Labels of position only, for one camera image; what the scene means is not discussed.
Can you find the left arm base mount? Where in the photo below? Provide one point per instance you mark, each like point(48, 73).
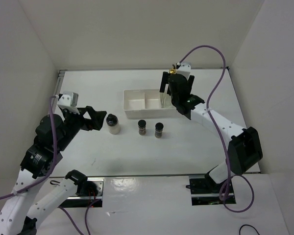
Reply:
point(92, 195)

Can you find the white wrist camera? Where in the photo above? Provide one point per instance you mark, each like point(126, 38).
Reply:
point(184, 69)
point(67, 99)

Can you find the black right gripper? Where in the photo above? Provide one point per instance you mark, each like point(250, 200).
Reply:
point(164, 81)

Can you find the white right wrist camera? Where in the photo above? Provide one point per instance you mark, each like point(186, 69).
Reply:
point(184, 69)

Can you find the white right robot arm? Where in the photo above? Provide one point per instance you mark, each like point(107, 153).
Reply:
point(242, 145)

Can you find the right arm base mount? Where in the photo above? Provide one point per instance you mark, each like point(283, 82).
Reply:
point(202, 192)

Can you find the white three-compartment organizer tray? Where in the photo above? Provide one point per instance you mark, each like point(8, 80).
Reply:
point(143, 104)

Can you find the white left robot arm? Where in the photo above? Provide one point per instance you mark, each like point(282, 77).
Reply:
point(21, 215)

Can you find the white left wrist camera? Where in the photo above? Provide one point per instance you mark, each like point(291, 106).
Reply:
point(67, 99)

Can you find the white powder jar black lid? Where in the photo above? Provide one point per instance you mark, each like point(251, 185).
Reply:
point(113, 124)

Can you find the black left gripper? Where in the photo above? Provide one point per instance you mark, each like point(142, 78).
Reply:
point(97, 118)

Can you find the spice jar black lid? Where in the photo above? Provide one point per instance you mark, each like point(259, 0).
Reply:
point(142, 127)
point(159, 129)

